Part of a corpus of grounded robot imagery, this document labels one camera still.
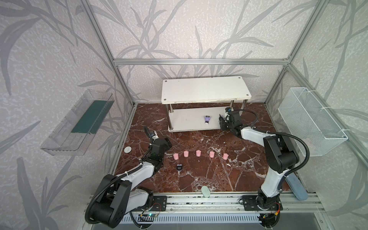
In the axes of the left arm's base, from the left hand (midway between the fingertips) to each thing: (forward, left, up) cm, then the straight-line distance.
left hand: (163, 139), depth 90 cm
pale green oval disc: (-29, -26, -6) cm, 39 cm away
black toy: (-16, -11, -4) cm, 20 cm away
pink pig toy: (-9, -39, -5) cm, 41 cm away
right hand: (+15, -39, 0) cm, 42 cm away
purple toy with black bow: (+16, -29, +2) cm, 33 cm away
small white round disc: (-3, +25, -8) cm, 26 cm away
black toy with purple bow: (+12, -38, +4) cm, 40 cm away
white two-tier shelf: (+39, -23, -7) cm, 46 cm away
